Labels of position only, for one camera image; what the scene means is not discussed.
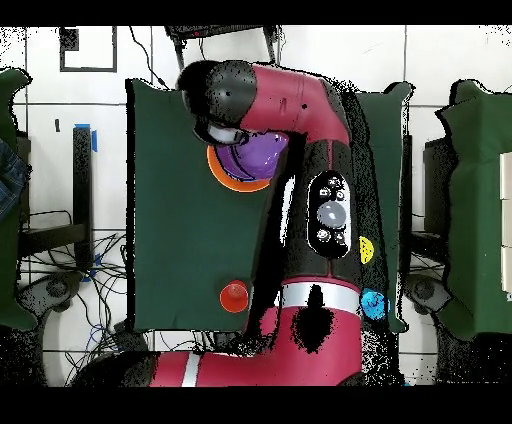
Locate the purple bowl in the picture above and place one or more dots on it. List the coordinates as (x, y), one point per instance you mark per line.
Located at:
(260, 156)

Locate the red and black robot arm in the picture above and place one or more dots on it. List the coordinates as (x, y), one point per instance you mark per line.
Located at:
(300, 340)

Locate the large orange bowl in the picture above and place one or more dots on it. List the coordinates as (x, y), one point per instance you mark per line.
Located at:
(218, 174)

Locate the dark green tablecloth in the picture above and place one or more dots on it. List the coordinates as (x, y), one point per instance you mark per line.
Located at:
(180, 240)

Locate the red cup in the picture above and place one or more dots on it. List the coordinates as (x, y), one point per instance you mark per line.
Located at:
(234, 298)

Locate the yellow cup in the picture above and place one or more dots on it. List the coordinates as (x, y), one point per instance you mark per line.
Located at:
(366, 250)

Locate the blue cup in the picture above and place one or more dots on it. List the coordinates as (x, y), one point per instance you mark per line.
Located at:
(374, 304)

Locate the blue tape strip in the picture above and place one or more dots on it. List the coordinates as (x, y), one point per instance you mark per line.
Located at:
(94, 140)

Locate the black metal stand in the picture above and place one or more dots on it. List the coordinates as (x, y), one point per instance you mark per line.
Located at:
(178, 44)

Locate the black floor base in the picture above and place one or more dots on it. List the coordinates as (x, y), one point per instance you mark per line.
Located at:
(426, 290)
(56, 288)

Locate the dark green cloth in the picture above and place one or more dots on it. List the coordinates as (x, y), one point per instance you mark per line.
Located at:
(8, 260)
(476, 200)

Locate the person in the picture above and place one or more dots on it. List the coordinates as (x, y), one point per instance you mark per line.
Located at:
(10, 176)

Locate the black table frame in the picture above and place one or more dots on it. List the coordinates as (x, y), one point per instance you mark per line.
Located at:
(82, 180)
(434, 180)

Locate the grey square frame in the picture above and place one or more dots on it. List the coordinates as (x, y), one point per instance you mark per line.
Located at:
(88, 70)

